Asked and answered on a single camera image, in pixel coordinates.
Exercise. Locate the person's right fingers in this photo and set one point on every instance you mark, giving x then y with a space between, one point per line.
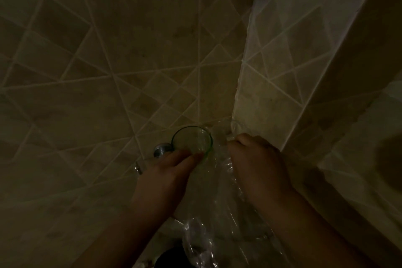
238 148

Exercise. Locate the green-rimmed clear drinking glass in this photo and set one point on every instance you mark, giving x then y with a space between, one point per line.
192 139

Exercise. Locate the person's left forearm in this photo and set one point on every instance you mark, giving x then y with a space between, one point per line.
125 239

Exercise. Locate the person's left thumb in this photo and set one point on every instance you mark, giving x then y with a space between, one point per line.
191 164

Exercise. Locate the person's left hand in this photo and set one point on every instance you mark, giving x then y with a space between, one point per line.
160 186

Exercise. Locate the person's right forearm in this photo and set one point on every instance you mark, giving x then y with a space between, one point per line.
307 233

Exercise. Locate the clear plastic bag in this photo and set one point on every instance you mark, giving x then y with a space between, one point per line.
219 214

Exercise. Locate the person's right hand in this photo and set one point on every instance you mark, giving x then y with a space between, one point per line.
260 170

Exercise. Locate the chrome wall fixture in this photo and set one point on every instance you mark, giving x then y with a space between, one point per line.
161 149

